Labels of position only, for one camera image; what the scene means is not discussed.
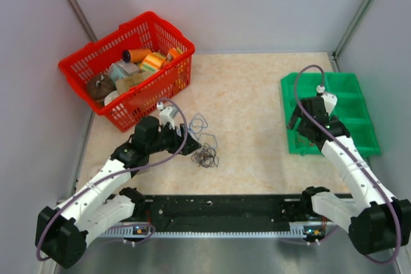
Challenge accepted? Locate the green compartment tray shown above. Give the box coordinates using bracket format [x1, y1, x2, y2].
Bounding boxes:
[280, 72, 381, 158]

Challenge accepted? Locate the thin red wire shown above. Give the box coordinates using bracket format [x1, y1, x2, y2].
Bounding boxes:
[293, 135, 317, 150]

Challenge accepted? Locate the thin blue wire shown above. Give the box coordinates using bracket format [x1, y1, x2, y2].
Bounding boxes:
[188, 112, 220, 153]

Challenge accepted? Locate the white round lid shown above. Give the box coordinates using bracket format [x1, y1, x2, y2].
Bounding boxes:
[103, 90, 119, 106]

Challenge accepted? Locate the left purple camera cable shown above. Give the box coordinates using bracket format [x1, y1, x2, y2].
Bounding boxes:
[35, 98, 188, 262]

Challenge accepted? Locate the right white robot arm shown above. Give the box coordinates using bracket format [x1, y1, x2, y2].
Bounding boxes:
[287, 93, 410, 255]

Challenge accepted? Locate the tangled dark wire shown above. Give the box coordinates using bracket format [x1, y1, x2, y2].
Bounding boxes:
[190, 145, 220, 169]

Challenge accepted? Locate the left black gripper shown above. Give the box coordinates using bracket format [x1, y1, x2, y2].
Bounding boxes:
[146, 121, 201, 156]

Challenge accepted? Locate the yellow striped sponge pack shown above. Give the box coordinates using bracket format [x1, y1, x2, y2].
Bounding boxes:
[140, 52, 166, 73]

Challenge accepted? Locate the brown cardboard box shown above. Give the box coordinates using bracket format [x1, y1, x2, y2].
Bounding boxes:
[116, 71, 153, 95]

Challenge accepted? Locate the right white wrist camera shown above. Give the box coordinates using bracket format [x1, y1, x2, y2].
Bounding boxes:
[314, 85, 338, 117]

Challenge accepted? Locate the brown round bun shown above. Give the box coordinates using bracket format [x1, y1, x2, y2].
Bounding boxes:
[86, 73, 116, 101]

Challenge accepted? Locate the orange snack packet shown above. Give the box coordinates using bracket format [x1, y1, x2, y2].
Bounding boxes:
[166, 47, 183, 63]

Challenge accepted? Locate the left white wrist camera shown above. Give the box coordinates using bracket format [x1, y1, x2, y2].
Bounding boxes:
[157, 102, 179, 130]

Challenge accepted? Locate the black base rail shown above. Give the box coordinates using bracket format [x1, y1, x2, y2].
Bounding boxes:
[127, 194, 319, 234]

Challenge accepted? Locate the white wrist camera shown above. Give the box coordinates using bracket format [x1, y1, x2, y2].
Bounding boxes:
[314, 85, 338, 117]
[157, 102, 179, 130]

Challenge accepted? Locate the red plastic shopping basket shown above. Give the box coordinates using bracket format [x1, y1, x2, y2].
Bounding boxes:
[58, 11, 195, 132]

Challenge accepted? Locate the pale blue box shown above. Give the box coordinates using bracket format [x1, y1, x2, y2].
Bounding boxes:
[107, 60, 141, 81]

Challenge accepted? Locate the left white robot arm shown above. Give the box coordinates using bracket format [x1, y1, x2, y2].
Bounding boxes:
[35, 116, 201, 268]

